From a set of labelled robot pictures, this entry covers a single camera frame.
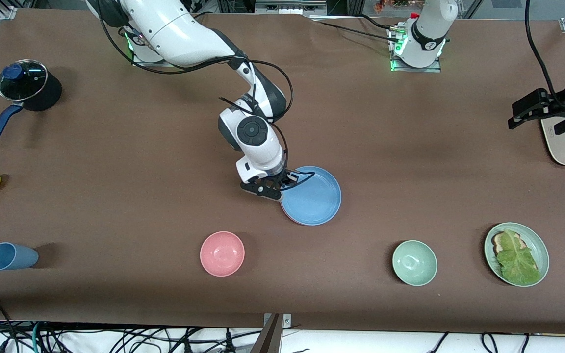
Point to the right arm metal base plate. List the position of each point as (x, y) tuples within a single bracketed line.
[(140, 61)]

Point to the blue cup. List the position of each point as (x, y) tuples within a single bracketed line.
[(12, 256)]

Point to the green bowl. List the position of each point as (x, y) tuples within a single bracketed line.
[(414, 263)]

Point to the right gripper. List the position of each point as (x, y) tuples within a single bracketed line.
[(288, 177)]

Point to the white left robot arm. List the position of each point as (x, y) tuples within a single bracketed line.
[(427, 29)]

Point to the toasted bread slice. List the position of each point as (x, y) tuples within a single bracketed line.
[(497, 241)]

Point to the brown table cover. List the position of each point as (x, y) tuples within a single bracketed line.
[(410, 122)]

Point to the glass lid with blue knob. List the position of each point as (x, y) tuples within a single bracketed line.
[(30, 81)]

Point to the pink bowl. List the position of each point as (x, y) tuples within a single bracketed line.
[(222, 254)]

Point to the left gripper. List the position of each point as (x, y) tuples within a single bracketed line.
[(550, 103)]

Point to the orange toy food pile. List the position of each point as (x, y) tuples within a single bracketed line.
[(395, 5)]

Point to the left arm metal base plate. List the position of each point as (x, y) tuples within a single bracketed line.
[(415, 70)]

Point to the pink plate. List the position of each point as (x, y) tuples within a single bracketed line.
[(287, 215)]

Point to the grey power strip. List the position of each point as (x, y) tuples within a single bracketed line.
[(290, 7)]

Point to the metal table edge bracket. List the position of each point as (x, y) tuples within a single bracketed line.
[(286, 321)]

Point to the green plate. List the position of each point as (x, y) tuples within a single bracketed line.
[(541, 252)]

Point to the green lettuce leaf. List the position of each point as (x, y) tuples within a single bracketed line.
[(515, 260)]

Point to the blue plate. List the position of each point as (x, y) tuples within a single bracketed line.
[(314, 198)]

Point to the dark diagonal strut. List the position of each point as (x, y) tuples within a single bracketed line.
[(269, 340)]

